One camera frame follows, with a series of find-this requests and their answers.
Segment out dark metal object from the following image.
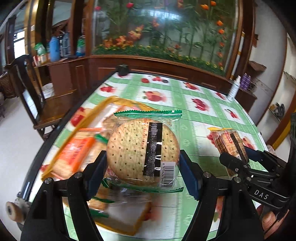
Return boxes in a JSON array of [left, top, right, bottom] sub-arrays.
[[269, 103, 286, 121]]

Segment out purple bottle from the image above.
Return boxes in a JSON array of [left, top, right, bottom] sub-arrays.
[[240, 73, 251, 90]]

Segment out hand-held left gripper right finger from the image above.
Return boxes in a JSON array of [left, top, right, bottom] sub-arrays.
[[179, 149, 265, 241]]

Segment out brown wooden cabinet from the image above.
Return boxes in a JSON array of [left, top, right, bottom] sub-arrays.
[[32, 0, 258, 112]]

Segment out clear green-edged biscuit packet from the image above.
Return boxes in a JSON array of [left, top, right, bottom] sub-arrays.
[[89, 185, 149, 219]]

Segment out wicker basket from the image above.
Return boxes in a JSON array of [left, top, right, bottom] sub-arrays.
[[0, 72, 12, 99]]

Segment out blue thermos jug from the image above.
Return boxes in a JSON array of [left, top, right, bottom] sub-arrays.
[[49, 37, 61, 62]]

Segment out green and blue bag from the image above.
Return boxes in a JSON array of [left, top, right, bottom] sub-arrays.
[[76, 36, 87, 57]]

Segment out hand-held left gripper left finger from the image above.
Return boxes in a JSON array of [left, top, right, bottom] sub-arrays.
[[20, 150, 108, 241]]

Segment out red and white box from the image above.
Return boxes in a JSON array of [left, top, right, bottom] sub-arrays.
[[32, 54, 50, 67]]

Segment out orange cracker packet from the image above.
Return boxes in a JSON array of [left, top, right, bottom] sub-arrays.
[[54, 128, 109, 179]]

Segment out green round biscuit packet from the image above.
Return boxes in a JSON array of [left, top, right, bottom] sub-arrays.
[[102, 110, 184, 194]]

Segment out yellow cracker packet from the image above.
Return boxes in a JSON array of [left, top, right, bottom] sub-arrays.
[[207, 126, 250, 179]]

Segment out green and white bag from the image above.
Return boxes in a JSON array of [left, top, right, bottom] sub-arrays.
[[34, 43, 48, 56]]

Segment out dark wooden chair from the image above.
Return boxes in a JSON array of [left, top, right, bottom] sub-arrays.
[[5, 59, 78, 138]]

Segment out green fruit print tablecloth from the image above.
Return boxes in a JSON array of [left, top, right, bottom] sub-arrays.
[[35, 71, 269, 241]]

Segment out brown cardboard piece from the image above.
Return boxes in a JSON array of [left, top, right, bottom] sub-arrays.
[[248, 61, 267, 71]]

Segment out white container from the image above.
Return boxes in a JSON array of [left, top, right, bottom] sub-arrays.
[[42, 83, 55, 99]]

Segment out brown tape roll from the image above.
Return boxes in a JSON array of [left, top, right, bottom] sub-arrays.
[[6, 201, 25, 223]]

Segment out white patterned object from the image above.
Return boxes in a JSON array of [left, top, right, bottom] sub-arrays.
[[16, 192, 31, 209]]

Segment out person's right hand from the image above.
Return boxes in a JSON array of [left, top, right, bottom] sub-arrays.
[[256, 205, 285, 241]]

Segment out clear water bottle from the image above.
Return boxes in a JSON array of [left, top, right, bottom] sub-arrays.
[[60, 32, 71, 58]]

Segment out white spray bottle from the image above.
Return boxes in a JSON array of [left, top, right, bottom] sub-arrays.
[[228, 75, 241, 101]]

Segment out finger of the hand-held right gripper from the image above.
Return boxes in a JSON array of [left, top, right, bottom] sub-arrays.
[[245, 146, 289, 173], [219, 152, 253, 184]]

